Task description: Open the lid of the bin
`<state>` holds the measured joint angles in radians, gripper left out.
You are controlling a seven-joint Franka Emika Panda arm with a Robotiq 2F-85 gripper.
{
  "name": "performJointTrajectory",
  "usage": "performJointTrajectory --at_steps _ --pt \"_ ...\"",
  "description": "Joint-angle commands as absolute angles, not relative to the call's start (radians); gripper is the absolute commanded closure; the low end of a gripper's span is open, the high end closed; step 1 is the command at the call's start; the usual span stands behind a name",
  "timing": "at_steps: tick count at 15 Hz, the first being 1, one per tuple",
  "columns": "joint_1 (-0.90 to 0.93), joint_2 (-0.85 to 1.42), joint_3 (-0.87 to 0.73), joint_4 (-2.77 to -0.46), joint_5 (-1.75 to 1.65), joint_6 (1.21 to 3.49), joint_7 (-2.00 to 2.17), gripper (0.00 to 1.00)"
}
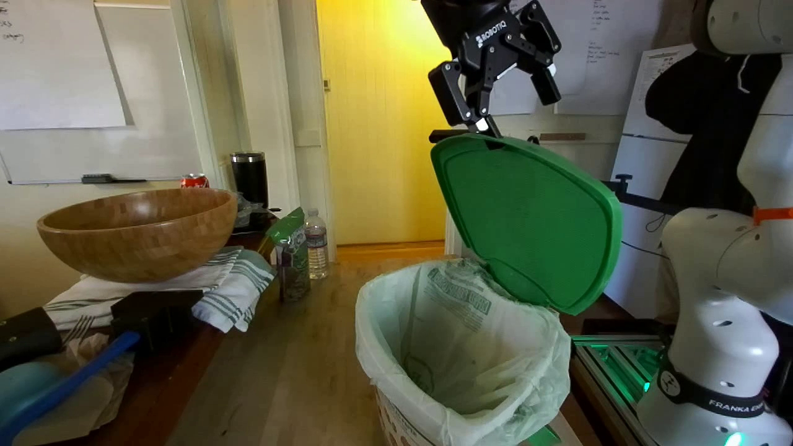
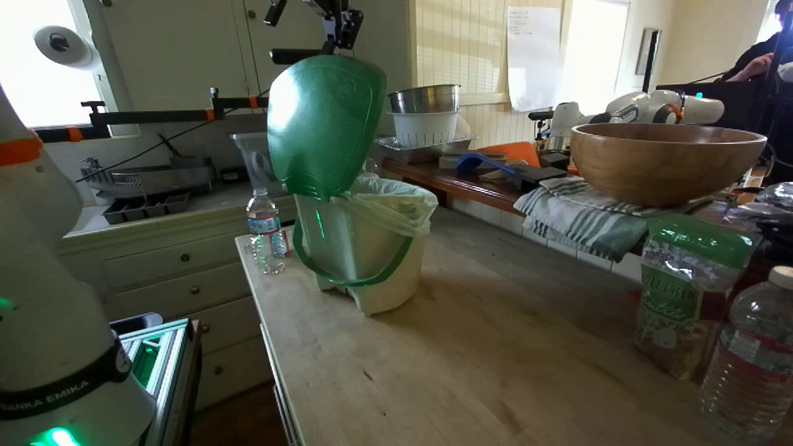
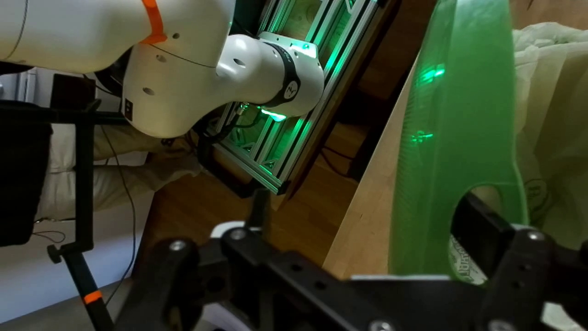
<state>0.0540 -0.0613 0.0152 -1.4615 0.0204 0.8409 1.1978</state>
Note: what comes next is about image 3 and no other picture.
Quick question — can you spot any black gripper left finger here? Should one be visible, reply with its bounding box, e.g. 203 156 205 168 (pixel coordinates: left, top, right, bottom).
111 187 347 331

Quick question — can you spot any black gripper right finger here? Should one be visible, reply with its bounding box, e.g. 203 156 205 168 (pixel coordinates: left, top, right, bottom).
448 189 588 331

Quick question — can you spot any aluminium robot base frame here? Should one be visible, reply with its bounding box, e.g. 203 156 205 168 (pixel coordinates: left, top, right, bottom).
205 0 394 196

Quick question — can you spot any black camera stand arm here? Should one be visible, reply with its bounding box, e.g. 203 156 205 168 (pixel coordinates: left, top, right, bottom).
45 71 133 331

